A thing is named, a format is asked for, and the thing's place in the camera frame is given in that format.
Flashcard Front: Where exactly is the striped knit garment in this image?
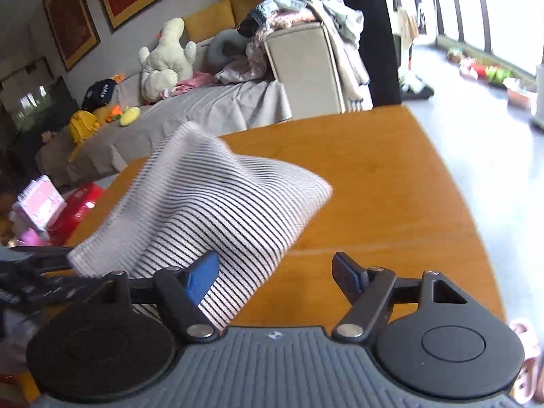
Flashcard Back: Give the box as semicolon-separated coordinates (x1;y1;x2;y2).
68;122;333;330

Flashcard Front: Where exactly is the pile of clothes on armrest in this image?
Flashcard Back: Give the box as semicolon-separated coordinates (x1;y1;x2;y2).
216;0;372;109

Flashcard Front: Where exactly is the pink toy case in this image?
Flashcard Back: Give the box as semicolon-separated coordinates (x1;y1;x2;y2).
9;175;66;232

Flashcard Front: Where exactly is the red glossy bowl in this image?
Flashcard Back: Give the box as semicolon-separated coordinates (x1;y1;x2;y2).
46;183;105;246

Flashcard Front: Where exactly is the black fish tank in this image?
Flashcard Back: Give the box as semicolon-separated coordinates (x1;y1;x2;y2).
1;57;79;140

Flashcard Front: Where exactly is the yellow plush toy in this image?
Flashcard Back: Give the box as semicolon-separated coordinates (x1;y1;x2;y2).
119;107;141;127

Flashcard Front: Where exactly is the black cap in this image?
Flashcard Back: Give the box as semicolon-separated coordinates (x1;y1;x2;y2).
81;78;117;113

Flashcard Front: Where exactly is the pink cloth on sofa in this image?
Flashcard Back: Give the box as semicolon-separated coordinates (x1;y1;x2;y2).
163;71;216;98

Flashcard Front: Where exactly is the beige sofa with cover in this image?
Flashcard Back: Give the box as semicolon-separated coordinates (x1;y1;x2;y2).
34;20;375;188

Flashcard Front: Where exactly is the white plush duck toy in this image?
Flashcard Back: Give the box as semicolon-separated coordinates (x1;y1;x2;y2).
138;18;197;103

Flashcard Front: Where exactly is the pink flower pot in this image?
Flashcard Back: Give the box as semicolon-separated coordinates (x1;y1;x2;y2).
504;78;537;111

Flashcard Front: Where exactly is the red basin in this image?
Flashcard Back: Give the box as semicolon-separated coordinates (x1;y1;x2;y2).
458;57;488;81

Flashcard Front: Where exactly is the green leafy plant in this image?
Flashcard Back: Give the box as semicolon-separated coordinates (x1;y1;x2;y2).
485;65;511;87

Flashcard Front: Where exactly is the grey neck pillow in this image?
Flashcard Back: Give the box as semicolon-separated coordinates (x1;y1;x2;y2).
206;29;250;73

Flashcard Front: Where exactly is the red gold framed picture left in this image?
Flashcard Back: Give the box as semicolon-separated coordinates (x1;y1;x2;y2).
43;0;101;71

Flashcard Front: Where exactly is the white exercise machine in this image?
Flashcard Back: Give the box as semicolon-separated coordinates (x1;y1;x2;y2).
392;0;434;101

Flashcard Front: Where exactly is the left yellow cushion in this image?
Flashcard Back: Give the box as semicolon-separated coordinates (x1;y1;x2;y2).
184;0;236;43

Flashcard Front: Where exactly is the yellow cushion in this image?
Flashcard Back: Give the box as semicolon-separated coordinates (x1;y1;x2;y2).
229;0;288;27
184;0;236;43

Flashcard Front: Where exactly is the right yellow cushion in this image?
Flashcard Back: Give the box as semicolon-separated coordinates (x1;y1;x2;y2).
229;0;288;27

